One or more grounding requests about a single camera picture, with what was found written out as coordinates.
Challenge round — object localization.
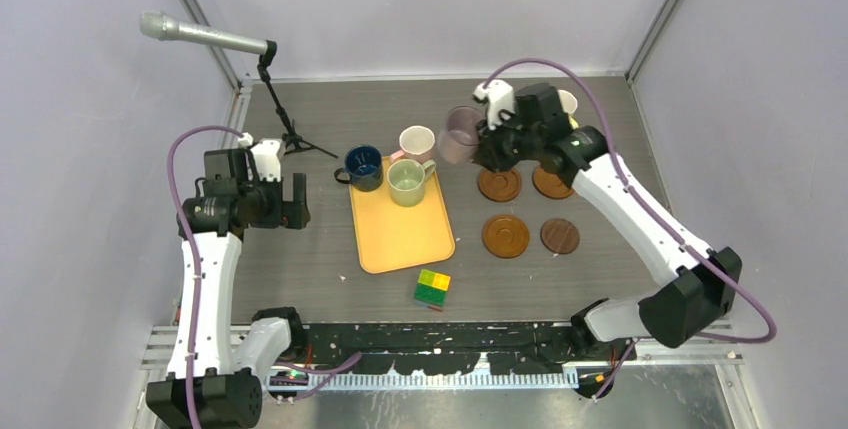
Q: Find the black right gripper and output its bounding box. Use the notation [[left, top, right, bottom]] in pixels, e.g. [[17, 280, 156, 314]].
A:
[[473, 109, 541, 174]]

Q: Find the brown wooden coaster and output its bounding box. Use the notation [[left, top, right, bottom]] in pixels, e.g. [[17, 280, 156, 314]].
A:
[[477, 168, 522, 203], [532, 165, 575, 200], [481, 214, 530, 259]]

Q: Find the purple mug black handle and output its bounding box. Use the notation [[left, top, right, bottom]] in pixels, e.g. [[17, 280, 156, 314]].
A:
[[437, 106, 485, 164]]

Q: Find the yellow-green faceted mug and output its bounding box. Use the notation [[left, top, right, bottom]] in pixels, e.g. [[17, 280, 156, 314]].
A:
[[558, 89, 579, 129]]

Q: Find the light green mug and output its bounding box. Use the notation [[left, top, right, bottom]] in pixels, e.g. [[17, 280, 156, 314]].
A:
[[388, 159, 436, 207]]

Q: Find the yellow plastic tray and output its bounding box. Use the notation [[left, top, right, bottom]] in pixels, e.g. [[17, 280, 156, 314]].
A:
[[349, 174, 455, 274]]

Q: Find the dark walnut wooden coaster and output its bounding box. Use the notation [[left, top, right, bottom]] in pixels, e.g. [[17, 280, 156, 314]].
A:
[[540, 218, 581, 254]]

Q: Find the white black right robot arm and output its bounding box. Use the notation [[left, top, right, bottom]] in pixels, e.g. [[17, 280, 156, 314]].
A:
[[473, 80, 742, 360]]

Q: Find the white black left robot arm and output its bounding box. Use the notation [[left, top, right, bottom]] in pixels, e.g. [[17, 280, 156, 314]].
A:
[[146, 139, 311, 428]]

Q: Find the pink faceted mug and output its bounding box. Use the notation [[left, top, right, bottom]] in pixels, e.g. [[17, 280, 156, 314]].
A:
[[389, 125, 436, 164]]

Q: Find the dark blue mug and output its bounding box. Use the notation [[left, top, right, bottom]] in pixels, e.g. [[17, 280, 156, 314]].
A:
[[334, 145, 383, 192]]

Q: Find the colourful toy brick block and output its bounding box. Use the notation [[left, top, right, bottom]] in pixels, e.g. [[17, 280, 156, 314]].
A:
[[413, 269, 452, 311]]

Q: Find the black microphone tripod stand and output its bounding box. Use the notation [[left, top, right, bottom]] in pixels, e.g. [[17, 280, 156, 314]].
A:
[[257, 40, 338, 159]]

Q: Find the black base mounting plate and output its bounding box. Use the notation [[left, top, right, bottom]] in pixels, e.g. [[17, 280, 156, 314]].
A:
[[281, 322, 628, 376]]

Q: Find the silver microphone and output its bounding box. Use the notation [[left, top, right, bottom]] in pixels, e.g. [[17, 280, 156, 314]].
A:
[[139, 11, 275, 55]]

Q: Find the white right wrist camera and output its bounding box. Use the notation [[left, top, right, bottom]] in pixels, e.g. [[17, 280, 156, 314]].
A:
[[472, 79, 515, 131]]

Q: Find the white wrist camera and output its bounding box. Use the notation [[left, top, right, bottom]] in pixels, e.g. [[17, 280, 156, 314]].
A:
[[472, 79, 515, 131], [237, 132, 285, 182]]

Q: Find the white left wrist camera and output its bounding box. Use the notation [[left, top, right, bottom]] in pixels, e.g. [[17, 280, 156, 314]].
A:
[[237, 132, 285, 182]]

